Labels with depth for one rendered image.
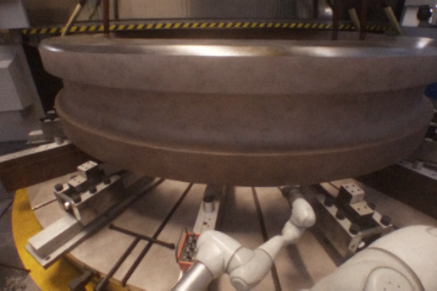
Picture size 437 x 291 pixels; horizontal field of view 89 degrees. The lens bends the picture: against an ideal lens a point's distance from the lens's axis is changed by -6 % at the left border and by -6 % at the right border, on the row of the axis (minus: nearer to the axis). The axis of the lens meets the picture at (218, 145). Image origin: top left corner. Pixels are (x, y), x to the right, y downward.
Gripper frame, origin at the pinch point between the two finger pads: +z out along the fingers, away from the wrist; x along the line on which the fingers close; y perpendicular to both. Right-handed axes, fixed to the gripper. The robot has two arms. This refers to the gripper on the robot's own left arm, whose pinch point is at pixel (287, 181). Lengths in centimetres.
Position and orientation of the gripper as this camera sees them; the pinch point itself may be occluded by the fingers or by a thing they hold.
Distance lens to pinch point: 169.6
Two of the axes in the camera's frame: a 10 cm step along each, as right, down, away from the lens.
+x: -10.0, 0.4, -0.7
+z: -0.8, -4.7, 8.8
